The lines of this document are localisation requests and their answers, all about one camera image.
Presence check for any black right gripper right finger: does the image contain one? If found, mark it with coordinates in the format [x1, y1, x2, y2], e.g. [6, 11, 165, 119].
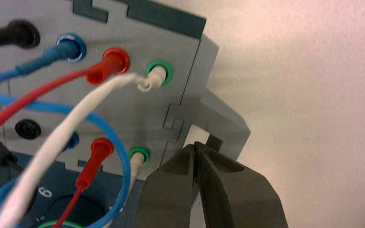
[195, 142, 288, 228]

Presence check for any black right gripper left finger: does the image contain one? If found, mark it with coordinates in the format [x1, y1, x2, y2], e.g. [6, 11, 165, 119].
[135, 143, 200, 228]

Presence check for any grey and teal control box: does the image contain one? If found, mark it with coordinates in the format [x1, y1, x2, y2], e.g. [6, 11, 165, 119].
[0, 0, 251, 228]

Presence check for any black banana plug wire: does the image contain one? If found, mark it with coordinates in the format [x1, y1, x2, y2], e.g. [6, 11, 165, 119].
[0, 19, 40, 174]

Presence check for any green rotary knob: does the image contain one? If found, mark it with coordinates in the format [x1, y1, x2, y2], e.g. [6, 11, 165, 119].
[37, 219, 87, 228]

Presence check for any white banana plug wire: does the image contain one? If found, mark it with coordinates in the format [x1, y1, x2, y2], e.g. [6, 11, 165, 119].
[0, 64, 168, 228]

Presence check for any red banana plug wire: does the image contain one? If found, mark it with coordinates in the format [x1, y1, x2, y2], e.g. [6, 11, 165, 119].
[0, 47, 131, 228]

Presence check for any blue banana plug wire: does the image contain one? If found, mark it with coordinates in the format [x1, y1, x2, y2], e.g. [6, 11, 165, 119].
[0, 33, 132, 228]

